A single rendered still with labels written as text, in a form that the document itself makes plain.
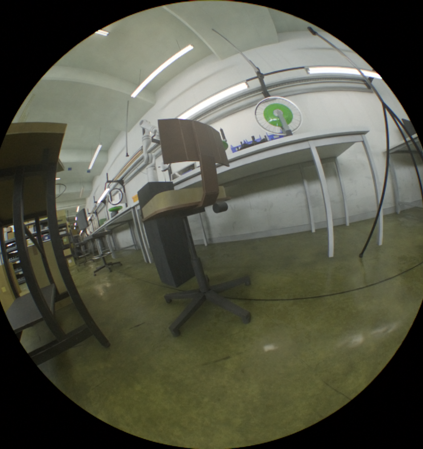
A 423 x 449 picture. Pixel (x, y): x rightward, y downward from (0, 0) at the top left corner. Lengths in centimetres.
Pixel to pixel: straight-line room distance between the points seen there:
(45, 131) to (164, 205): 58
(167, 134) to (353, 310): 102
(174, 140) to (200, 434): 91
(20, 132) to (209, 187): 77
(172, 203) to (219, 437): 76
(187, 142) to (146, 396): 91
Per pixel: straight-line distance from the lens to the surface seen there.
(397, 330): 74
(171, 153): 49
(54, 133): 65
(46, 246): 172
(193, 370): 59
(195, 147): 53
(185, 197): 52
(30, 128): 68
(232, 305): 69
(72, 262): 577
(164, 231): 106
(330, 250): 117
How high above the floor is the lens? 51
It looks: 5 degrees down
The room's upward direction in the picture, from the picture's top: 13 degrees counter-clockwise
